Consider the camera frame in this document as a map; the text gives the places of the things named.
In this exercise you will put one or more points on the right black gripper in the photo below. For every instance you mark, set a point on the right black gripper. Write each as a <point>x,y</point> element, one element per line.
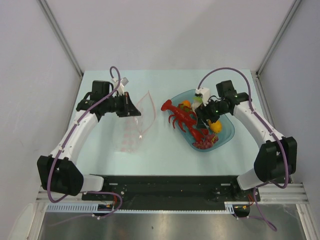
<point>203,111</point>

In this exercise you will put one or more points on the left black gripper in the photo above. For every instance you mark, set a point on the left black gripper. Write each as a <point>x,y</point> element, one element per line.
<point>128,108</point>

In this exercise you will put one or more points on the red toy lobster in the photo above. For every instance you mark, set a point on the red toy lobster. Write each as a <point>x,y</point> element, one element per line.
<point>184,117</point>

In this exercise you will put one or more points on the clear pink zip top bag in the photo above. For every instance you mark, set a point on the clear pink zip top bag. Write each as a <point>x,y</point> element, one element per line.
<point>131,132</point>

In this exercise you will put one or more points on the white toy cauliflower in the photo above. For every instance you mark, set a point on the white toy cauliflower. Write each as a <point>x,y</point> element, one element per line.
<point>195,103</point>

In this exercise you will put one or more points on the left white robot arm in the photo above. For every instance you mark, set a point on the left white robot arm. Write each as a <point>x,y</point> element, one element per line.
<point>58,171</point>

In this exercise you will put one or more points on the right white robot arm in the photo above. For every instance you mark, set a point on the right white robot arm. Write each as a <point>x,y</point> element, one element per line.
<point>277,156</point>

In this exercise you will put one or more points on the yellow toy lemon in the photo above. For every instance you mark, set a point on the yellow toy lemon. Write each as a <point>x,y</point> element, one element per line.
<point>216,127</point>

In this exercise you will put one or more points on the purple toy grapes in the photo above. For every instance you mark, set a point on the purple toy grapes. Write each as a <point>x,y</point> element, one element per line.
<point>207,143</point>

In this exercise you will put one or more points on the green orange toy mango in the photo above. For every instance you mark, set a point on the green orange toy mango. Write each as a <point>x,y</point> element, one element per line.
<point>185,103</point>

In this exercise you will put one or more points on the teal plastic tray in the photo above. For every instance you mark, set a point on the teal plastic tray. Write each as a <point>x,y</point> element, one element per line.
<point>226,134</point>

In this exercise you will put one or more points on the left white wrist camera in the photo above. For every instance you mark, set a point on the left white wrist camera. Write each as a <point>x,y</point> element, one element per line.
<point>120,90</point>

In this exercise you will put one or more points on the right white cable duct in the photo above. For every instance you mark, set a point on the right white cable duct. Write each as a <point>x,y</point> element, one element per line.
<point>238,206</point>

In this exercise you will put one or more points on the white cable duct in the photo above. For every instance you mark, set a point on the white cable duct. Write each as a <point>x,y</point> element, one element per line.
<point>79,208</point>
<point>238,206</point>

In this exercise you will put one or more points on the aluminium frame rail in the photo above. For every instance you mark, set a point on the aluminium frame rail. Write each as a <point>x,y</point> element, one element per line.
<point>295,193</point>

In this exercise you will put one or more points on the left white cable duct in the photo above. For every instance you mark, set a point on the left white cable duct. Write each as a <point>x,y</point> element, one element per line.
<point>79,208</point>

